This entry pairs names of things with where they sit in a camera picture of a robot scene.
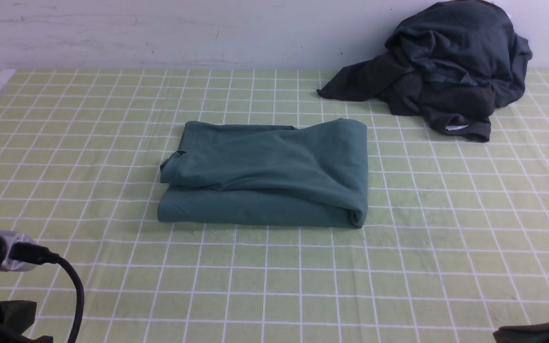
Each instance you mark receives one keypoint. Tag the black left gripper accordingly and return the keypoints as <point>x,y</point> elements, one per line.
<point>16,317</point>

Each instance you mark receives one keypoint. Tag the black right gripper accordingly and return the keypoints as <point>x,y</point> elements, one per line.
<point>523,334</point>

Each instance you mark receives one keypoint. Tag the green long-sleeve top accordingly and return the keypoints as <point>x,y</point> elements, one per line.
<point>270,175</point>

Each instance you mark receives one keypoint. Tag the green checkered tablecloth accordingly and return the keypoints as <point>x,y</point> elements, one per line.
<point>456,243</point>

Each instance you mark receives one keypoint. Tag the dark teal crumpled garment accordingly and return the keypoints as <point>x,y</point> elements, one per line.
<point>468,43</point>

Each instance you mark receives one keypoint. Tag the dark brown crumpled garment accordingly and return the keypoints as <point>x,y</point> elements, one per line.
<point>453,109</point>

